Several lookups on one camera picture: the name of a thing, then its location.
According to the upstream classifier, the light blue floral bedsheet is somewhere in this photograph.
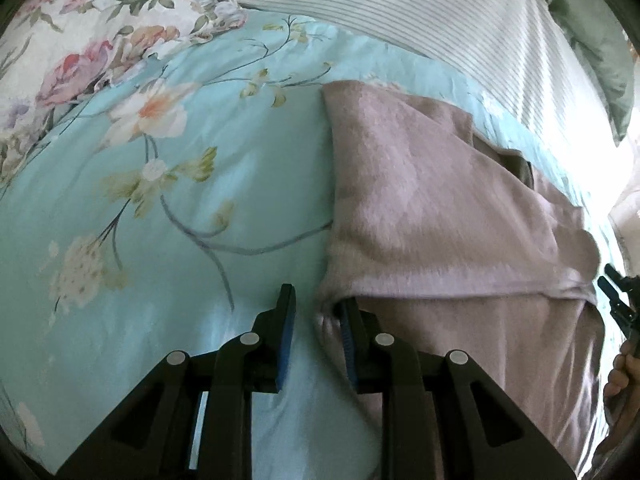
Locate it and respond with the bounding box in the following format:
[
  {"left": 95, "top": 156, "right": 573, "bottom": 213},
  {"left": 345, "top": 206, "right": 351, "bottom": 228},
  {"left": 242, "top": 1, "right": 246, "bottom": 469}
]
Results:
[{"left": 0, "top": 7, "right": 632, "bottom": 476}]

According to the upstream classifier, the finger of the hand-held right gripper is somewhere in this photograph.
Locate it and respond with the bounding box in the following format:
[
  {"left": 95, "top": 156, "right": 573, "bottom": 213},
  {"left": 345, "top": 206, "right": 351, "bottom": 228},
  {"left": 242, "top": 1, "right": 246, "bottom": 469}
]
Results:
[{"left": 597, "top": 263, "right": 640, "bottom": 356}]

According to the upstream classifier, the striped white bedding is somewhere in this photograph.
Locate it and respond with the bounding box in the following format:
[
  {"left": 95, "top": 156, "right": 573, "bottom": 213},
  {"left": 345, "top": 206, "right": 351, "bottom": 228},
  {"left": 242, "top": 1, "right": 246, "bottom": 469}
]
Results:
[{"left": 197, "top": 0, "right": 636, "bottom": 201}]

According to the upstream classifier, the green pillow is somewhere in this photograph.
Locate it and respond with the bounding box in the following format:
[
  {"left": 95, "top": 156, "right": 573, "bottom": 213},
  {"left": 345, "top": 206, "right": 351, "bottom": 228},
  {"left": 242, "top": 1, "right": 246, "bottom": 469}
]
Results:
[{"left": 510, "top": 0, "right": 638, "bottom": 143}]

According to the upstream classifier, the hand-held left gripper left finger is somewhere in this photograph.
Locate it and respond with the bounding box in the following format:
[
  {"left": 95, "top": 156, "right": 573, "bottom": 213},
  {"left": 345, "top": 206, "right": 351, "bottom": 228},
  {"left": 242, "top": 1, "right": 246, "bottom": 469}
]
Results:
[{"left": 56, "top": 283, "right": 297, "bottom": 480}]

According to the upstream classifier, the white floral quilt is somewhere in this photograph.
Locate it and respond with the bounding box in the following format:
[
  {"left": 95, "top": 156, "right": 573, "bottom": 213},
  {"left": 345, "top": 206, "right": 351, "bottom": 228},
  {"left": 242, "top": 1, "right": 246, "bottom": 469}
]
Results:
[{"left": 0, "top": 0, "right": 249, "bottom": 181}]

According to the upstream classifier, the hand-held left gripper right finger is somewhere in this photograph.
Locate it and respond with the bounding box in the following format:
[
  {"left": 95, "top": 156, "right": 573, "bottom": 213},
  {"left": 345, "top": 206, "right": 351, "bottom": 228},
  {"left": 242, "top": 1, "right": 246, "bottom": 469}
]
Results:
[{"left": 340, "top": 298, "right": 578, "bottom": 480}]

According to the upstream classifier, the person's right hand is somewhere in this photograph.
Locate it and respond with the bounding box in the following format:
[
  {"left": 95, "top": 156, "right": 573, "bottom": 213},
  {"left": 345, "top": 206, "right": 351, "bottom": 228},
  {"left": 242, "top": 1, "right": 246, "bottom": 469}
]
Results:
[{"left": 602, "top": 338, "right": 640, "bottom": 453}]

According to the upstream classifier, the mauve knit garment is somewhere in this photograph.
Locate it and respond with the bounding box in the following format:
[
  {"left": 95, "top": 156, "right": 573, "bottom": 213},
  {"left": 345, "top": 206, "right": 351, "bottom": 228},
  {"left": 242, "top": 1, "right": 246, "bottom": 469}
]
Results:
[{"left": 314, "top": 80, "right": 607, "bottom": 480}]

